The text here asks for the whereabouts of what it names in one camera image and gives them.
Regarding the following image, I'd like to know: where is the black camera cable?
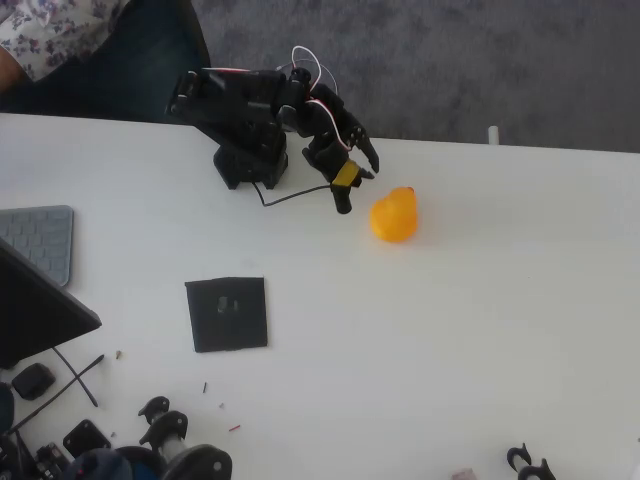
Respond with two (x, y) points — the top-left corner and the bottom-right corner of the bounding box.
(251, 180), (335, 208)

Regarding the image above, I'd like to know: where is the black laptop corner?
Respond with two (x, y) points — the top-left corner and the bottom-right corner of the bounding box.
(0, 237), (103, 370)

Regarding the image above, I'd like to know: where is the person in floral shirt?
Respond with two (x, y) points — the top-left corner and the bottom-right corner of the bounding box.
(0, 0), (214, 126)

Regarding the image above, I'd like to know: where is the black cardboard square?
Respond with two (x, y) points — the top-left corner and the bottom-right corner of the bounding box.
(184, 276), (270, 354)

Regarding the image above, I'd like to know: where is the navy round cap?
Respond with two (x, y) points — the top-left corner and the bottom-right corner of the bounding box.
(63, 448), (135, 480)

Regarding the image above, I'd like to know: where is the yellow rubber duck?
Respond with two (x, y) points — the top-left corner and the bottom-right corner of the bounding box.
(368, 185), (419, 245)

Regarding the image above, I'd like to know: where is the black square bracket plate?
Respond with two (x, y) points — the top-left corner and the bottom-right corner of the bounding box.
(62, 418), (113, 459)

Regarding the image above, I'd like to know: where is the thin grey wire loop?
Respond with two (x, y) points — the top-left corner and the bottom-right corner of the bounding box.
(273, 59), (339, 97)

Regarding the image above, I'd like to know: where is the bare forearm of person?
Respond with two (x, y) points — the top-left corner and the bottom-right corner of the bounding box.
(0, 45), (27, 95)

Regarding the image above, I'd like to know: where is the long thin black stick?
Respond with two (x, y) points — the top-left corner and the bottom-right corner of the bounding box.
(7, 353), (106, 435)

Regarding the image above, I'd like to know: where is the small black box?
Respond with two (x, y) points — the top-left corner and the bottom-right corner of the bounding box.
(11, 363), (57, 401)

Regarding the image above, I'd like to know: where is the black printed clamp part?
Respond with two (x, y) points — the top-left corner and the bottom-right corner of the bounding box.
(517, 458), (557, 480)

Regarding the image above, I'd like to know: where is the black electronics board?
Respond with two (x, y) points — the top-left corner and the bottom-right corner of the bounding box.
(34, 442), (71, 479)

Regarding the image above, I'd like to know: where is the black printed handle piece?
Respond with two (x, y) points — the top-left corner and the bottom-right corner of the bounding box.
(138, 410), (190, 450)

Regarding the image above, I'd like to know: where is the blue plastic part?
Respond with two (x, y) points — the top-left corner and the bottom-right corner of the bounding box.
(117, 445), (167, 480)

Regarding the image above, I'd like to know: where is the floral shirt of person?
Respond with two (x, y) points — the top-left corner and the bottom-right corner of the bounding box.
(0, 0), (133, 84)

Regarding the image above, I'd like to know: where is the white red servo cable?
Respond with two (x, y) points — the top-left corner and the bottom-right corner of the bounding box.
(292, 45), (354, 151)

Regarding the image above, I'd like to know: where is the grey keyboard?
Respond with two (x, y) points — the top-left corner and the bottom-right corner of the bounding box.
(0, 204), (75, 287)

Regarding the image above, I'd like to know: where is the grey metal tube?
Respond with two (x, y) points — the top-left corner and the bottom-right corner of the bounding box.
(158, 433), (190, 464)

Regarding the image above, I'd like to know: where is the dark blue round object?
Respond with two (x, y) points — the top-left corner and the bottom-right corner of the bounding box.
(0, 382), (16, 435)

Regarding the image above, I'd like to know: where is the small black printed trigger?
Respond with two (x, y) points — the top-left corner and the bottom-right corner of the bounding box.
(137, 396), (172, 426)

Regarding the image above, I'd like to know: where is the large black printed base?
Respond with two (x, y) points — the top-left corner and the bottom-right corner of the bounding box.
(163, 443), (234, 480)

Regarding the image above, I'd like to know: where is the black printed hook part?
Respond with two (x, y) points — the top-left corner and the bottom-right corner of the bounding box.
(506, 442), (532, 472)

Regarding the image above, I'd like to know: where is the black cable bundle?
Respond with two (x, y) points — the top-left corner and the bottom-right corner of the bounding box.
(0, 432), (36, 480)

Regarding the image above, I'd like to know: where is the short black cable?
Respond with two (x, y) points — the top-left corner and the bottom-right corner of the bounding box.
(51, 346), (100, 408)

